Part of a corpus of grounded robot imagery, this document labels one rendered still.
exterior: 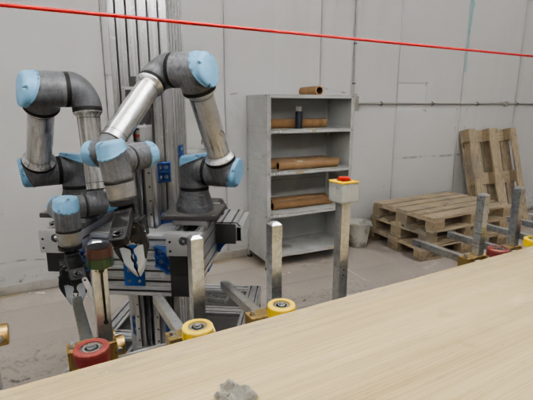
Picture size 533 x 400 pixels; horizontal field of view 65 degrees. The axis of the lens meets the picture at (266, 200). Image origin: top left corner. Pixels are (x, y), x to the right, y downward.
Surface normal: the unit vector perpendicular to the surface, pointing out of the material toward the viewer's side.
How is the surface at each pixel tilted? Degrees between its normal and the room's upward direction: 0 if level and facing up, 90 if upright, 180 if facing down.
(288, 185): 90
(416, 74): 90
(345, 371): 0
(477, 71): 90
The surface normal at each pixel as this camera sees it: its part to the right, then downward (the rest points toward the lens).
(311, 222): 0.43, 0.20
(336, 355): 0.00, -0.98
